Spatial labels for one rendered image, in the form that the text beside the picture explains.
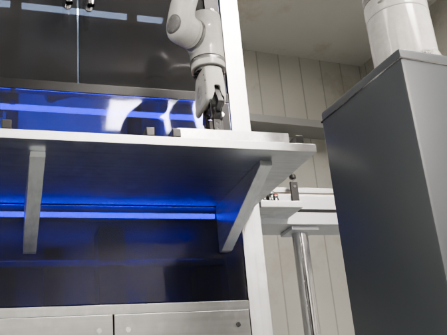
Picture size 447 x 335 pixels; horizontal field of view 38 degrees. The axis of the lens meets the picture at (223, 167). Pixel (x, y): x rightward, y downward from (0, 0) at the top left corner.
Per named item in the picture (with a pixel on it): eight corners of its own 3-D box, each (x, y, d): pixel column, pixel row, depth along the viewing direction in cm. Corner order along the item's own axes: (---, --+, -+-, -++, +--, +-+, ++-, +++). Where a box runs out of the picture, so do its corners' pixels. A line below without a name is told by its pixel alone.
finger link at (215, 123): (207, 111, 150) (209, 137, 147) (211, 104, 147) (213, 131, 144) (220, 111, 151) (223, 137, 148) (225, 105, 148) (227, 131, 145)
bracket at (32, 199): (22, 254, 156) (24, 203, 161) (35, 254, 157) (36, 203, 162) (28, 212, 127) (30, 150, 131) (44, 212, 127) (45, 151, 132)
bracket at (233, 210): (219, 252, 172) (215, 206, 177) (229, 252, 173) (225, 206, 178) (265, 215, 142) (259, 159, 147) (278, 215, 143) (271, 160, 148)
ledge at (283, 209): (244, 221, 193) (243, 215, 194) (284, 221, 198) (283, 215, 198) (261, 207, 181) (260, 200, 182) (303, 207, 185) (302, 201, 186)
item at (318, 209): (248, 222, 188) (243, 171, 194) (231, 236, 202) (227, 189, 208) (446, 223, 210) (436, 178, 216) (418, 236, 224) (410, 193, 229)
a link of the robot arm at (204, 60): (185, 71, 159) (187, 82, 158) (195, 52, 151) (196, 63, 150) (218, 74, 162) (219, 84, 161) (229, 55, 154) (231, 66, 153)
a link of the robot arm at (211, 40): (206, 48, 150) (232, 61, 157) (201, 0, 155) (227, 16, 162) (180, 62, 155) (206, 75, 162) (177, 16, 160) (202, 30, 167)
